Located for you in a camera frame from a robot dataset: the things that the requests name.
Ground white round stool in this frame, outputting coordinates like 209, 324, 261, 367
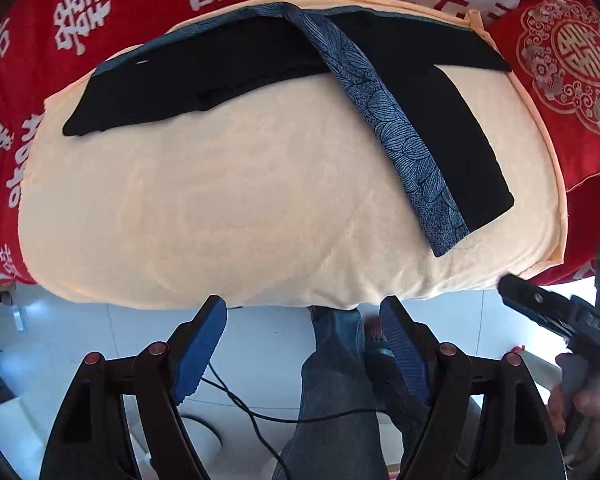
127, 400, 231, 480

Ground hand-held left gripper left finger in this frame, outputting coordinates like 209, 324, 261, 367
40, 295, 228, 480

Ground person's leg in jeans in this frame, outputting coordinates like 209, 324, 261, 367
272, 305, 388, 480

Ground person's right hand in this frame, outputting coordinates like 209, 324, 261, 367
548, 380, 600, 466

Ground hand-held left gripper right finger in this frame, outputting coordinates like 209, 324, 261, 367
378, 295, 566, 480

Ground red embroidered pillow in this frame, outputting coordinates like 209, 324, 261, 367
485, 0, 600, 193

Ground cream blanket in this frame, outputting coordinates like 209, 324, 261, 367
17, 0, 568, 308

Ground black cable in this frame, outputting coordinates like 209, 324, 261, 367
180, 305, 381, 466

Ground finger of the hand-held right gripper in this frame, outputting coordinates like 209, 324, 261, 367
497, 274, 576, 332

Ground black pants with blue trim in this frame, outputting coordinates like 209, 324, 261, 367
62, 2, 515, 259

